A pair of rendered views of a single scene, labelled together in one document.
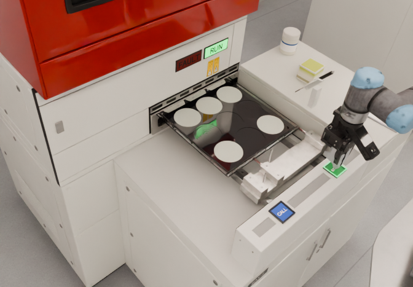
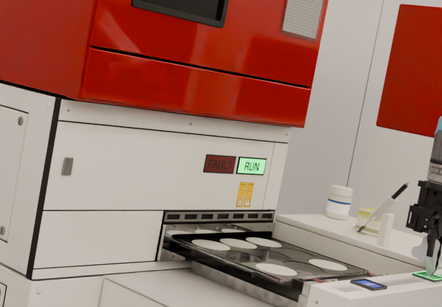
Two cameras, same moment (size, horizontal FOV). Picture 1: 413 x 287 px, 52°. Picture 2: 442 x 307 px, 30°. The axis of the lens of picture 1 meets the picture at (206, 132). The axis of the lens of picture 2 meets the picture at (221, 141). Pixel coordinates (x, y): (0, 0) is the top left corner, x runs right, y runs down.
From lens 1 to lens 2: 113 cm
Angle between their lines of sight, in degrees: 40
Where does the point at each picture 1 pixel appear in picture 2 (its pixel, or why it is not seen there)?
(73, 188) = (45, 294)
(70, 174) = (50, 262)
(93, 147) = (89, 231)
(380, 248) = not seen: outside the picture
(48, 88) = (86, 84)
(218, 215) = not seen: outside the picture
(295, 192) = (382, 280)
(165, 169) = (183, 290)
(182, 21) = (228, 87)
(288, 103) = (349, 246)
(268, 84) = (318, 229)
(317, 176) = (407, 277)
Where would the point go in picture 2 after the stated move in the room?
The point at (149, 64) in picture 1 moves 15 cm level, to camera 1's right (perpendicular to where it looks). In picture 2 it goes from (178, 140) to (238, 150)
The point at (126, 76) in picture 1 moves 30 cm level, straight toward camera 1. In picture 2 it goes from (152, 140) to (179, 158)
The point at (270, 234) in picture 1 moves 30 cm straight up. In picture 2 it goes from (358, 292) to (388, 142)
